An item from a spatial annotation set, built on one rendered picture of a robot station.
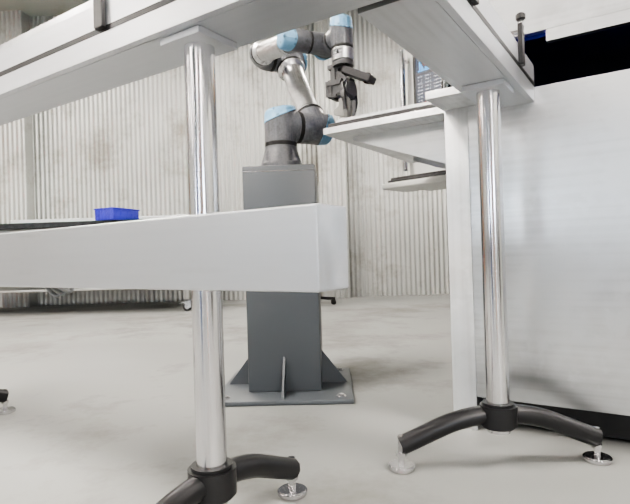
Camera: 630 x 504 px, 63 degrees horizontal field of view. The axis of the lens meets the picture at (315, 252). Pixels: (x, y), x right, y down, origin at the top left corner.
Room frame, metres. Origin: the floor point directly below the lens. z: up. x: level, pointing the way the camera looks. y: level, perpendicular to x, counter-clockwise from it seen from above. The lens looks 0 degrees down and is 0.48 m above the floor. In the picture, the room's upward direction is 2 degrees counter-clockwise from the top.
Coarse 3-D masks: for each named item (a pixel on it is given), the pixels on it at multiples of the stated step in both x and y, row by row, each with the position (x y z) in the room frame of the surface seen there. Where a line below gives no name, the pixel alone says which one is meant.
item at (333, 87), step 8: (336, 64) 1.70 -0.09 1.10; (344, 64) 1.71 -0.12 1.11; (352, 64) 1.71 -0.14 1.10; (336, 72) 1.72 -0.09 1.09; (336, 80) 1.70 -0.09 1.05; (344, 80) 1.68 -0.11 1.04; (352, 80) 1.71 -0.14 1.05; (328, 88) 1.72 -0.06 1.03; (336, 88) 1.71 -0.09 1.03; (352, 88) 1.71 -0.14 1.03; (328, 96) 1.72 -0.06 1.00; (336, 96) 1.71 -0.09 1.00; (352, 96) 1.72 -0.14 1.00
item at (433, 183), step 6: (408, 180) 2.34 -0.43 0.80; (414, 180) 2.31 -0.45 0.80; (420, 180) 2.29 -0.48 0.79; (426, 180) 2.27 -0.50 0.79; (432, 180) 2.25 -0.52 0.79; (438, 180) 2.23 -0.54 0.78; (444, 180) 2.21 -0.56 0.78; (384, 186) 2.43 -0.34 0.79; (390, 186) 2.40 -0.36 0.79; (396, 186) 2.38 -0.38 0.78; (402, 186) 2.36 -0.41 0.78; (408, 186) 2.34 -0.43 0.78; (414, 186) 2.35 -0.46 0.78; (420, 186) 2.35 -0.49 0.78; (426, 186) 2.36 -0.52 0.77; (432, 186) 2.37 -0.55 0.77; (438, 186) 2.38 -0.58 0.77; (444, 186) 2.38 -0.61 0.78
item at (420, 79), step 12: (408, 60) 2.59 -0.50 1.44; (408, 72) 2.59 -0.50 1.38; (420, 72) 2.54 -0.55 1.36; (432, 72) 2.49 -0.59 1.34; (408, 84) 2.59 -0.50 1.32; (420, 84) 2.54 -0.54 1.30; (432, 84) 2.49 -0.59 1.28; (408, 96) 2.59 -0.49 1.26; (420, 96) 2.54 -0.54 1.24; (420, 168) 2.56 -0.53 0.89; (432, 168) 2.51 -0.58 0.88
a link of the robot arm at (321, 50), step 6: (318, 36) 1.76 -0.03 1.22; (324, 36) 1.76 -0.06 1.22; (318, 42) 1.76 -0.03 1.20; (324, 42) 1.76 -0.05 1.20; (312, 48) 1.76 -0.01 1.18; (318, 48) 1.77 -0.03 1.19; (324, 48) 1.78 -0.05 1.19; (330, 48) 1.76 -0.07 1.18; (312, 54) 1.80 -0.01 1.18; (318, 54) 1.80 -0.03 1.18; (324, 54) 1.80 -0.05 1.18; (330, 54) 1.80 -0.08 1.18; (324, 60) 1.86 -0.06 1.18
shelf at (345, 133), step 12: (432, 108) 1.44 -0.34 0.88; (372, 120) 1.55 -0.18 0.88; (384, 120) 1.52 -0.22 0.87; (396, 120) 1.50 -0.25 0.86; (408, 120) 1.49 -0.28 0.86; (420, 120) 1.50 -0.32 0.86; (432, 120) 1.50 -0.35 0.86; (324, 132) 1.64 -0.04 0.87; (336, 132) 1.62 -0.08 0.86; (348, 132) 1.62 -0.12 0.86; (360, 132) 1.63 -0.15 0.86; (372, 132) 1.63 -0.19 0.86; (360, 144) 1.81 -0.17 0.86; (396, 156) 2.05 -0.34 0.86; (408, 156) 2.06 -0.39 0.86
